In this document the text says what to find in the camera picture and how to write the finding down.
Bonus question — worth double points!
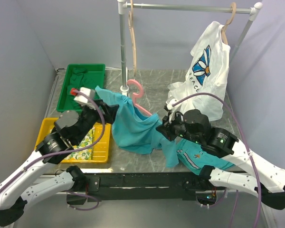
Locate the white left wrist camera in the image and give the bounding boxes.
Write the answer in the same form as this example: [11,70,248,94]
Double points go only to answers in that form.
[70,87,95,109]

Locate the dark green cloth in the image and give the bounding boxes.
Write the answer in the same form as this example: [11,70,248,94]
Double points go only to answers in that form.
[67,67,97,95]

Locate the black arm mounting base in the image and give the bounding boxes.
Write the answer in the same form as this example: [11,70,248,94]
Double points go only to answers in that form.
[71,172,223,201]

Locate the lemon print cloth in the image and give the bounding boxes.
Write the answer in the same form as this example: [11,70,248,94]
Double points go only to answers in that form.
[62,127,95,163]

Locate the wooden hanger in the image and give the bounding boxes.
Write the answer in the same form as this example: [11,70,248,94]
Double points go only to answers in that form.
[128,0,137,77]
[221,2,237,45]

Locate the pink plastic hanger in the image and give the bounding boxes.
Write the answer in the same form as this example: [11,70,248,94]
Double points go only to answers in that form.
[127,79,152,116]

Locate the green plastic tray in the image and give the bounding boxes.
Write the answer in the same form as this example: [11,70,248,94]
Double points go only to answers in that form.
[57,64,105,113]

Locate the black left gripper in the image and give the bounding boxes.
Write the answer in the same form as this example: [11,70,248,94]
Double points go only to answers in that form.
[73,99,118,144]

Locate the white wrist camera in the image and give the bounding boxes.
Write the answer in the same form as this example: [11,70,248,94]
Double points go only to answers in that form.
[165,96,180,122]
[70,87,95,109]

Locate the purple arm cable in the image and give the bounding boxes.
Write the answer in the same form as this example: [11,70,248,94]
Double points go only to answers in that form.
[172,92,262,228]
[0,89,106,226]

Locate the right wooden hanger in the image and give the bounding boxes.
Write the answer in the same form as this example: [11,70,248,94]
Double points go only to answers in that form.
[221,2,237,45]

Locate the yellow plastic tray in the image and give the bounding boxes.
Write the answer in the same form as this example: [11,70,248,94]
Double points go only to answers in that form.
[35,117,111,163]

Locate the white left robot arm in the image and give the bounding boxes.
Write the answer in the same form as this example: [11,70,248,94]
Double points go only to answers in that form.
[0,100,119,227]

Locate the white daisy print t shirt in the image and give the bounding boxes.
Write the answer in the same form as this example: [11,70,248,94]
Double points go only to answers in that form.
[168,21,230,121]

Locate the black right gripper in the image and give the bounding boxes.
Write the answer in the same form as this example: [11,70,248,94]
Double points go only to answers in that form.
[155,110,202,144]

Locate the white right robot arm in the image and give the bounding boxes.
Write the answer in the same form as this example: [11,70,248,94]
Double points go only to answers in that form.
[156,109,285,210]

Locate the metal clothes rack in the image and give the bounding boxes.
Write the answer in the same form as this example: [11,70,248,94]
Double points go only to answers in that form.
[118,0,263,95]

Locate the left wooden hanger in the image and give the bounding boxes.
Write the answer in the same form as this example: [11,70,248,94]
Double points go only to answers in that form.
[128,0,137,77]

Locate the teal folded shorts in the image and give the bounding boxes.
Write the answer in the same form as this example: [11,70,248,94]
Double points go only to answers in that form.
[176,139,235,175]

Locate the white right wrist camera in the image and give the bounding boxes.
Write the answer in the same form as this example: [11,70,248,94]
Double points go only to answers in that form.
[165,96,180,122]

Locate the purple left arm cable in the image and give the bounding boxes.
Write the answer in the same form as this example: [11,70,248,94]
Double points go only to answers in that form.
[0,89,106,226]

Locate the light blue t shirt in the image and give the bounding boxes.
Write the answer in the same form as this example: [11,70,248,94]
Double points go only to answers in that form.
[95,87,179,168]

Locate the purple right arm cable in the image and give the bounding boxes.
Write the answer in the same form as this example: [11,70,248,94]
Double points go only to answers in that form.
[172,92,262,228]

